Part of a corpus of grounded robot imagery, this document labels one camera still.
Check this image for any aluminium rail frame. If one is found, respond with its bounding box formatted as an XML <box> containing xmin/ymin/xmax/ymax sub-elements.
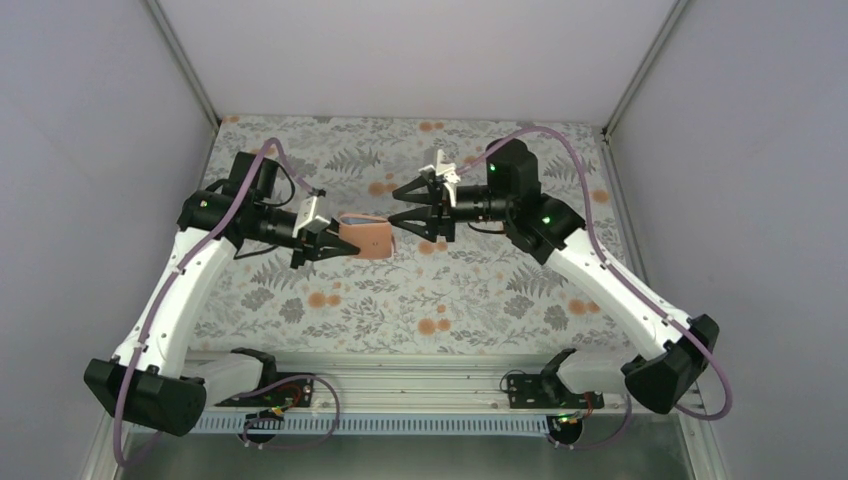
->
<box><xmin>109</xmin><ymin>351</ymin><xmax>705</xmax><ymax>415</ymax></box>

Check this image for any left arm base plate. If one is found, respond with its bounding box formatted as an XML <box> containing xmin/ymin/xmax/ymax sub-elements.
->
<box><xmin>216</xmin><ymin>373</ymin><xmax>315</xmax><ymax>408</ymax></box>

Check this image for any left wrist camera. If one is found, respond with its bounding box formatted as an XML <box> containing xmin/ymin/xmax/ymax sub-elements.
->
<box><xmin>292</xmin><ymin>193</ymin><xmax>331</xmax><ymax>238</ymax></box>

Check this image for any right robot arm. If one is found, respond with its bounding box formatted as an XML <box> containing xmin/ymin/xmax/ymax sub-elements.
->
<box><xmin>389</xmin><ymin>139</ymin><xmax>719</xmax><ymax>414</ymax></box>

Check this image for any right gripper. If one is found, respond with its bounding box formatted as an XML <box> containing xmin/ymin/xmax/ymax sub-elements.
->
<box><xmin>387</xmin><ymin>176</ymin><xmax>511</xmax><ymax>242</ymax></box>

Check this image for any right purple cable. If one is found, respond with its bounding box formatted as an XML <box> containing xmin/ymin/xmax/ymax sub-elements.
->
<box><xmin>457</xmin><ymin>125</ymin><xmax>734</xmax><ymax>452</ymax></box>

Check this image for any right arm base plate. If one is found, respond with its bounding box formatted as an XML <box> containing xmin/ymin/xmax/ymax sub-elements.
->
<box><xmin>502</xmin><ymin>373</ymin><xmax>605</xmax><ymax>410</ymax></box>

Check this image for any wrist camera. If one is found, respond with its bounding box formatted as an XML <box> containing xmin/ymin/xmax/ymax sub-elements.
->
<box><xmin>418</xmin><ymin>147</ymin><xmax>461</xmax><ymax>207</ymax></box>
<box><xmin>292</xmin><ymin>193</ymin><xmax>331</xmax><ymax>238</ymax></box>

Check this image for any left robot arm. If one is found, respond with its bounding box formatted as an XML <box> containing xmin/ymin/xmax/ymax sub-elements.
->
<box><xmin>84</xmin><ymin>152</ymin><xmax>360</xmax><ymax>436</ymax></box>

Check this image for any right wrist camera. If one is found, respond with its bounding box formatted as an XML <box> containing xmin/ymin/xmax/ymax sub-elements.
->
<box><xmin>418</xmin><ymin>147</ymin><xmax>461</xmax><ymax>207</ymax></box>

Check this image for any floral table mat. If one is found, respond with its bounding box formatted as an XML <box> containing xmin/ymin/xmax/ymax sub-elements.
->
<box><xmin>189</xmin><ymin>115</ymin><xmax>631</xmax><ymax>355</ymax></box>

